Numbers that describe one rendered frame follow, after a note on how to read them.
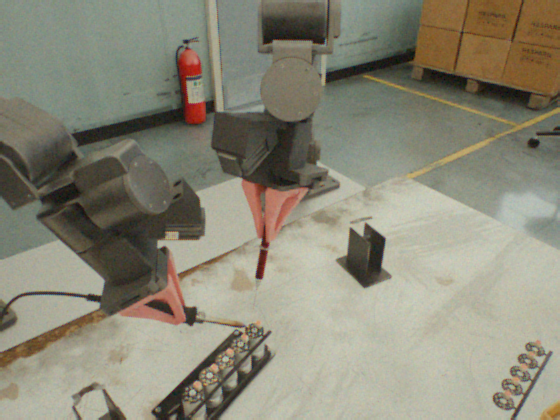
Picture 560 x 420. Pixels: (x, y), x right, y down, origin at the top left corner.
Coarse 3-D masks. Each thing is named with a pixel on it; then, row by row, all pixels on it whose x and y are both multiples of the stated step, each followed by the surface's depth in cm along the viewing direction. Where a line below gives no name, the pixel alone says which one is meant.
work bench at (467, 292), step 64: (384, 192) 101; (256, 256) 82; (320, 256) 82; (384, 256) 82; (448, 256) 82; (512, 256) 83; (128, 320) 70; (256, 320) 70; (320, 320) 70; (384, 320) 70; (448, 320) 70; (512, 320) 70; (0, 384) 60; (64, 384) 60; (128, 384) 60; (256, 384) 60; (320, 384) 60; (384, 384) 60; (448, 384) 60
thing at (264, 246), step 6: (264, 228) 56; (264, 234) 56; (264, 240) 57; (264, 246) 57; (270, 246) 57; (264, 252) 57; (264, 258) 57; (258, 264) 58; (264, 264) 58; (258, 270) 58; (264, 270) 58; (258, 276) 58
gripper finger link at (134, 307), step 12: (168, 276) 51; (168, 288) 50; (132, 300) 50; (144, 300) 50; (168, 300) 52; (120, 312) 51; (132, 312) 51; (144, 312) 53; (156, 312) 54; (180, 312) 55
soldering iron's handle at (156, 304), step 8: (88, 296) 53; (96, 296) 53; (144, 304) 54; (152, 304) 55; (160, 304) 55; (168, 304) 56; (168, 312) 55; (184, 312) 56; (192, 312) 57; (192, 320) 56
